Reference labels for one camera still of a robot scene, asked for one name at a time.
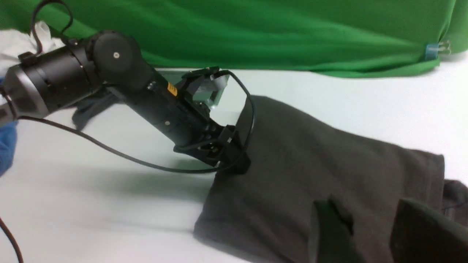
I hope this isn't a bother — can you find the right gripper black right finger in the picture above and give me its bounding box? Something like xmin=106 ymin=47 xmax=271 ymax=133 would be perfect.
xmin=390 ymin=199 xmax=468 ymax=263

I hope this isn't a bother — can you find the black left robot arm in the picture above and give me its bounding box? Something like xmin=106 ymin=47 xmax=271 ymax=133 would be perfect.
xmin=1 ymin=31 xmax=256 ymax=174

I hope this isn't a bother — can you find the gray long-sleeve top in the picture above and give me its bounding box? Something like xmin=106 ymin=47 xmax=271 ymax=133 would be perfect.
xmin=193 ymin=96 xmax=467 ymax=263

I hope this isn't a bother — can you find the blue garment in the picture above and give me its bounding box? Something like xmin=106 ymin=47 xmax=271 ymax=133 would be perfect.
xmin=0 ymin=121 xmax=18 ymax=176

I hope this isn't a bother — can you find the blue binder clip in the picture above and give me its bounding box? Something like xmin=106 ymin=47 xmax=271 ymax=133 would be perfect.
xmin=424 ymin=40 xmax=452 ymax=61

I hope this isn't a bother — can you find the gray table cable tray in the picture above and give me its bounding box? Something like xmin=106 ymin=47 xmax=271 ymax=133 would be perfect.
xmin=157 ymin=68 xmax=229 ymax=109

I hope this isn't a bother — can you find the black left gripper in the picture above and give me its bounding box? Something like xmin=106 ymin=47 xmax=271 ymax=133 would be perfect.
xmin=127 ymin=67 xmax=251 ymax=175

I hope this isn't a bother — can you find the green backdrop cloth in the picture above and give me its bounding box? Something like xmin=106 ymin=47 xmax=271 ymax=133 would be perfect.
xmin=0 ymin=0 xmax=468 ymax=78

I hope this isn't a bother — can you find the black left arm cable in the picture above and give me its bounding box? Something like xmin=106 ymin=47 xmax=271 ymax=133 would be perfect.
xmin=0 ymin=0 xmax=255 ymax=263

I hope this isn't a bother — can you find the white crumpled garment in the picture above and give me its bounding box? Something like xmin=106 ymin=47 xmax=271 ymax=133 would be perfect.
xmin=0 ymin=20 xmax=64 ymax=78

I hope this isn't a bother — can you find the dark teal crumpled garment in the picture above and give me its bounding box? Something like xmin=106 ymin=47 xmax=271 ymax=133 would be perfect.
xmin=72 ymin=89 xmax=121 ymax=131

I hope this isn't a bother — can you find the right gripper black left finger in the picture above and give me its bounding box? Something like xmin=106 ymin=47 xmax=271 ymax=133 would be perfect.
xmin=308 ymin=196 xmax=364 ymax=263

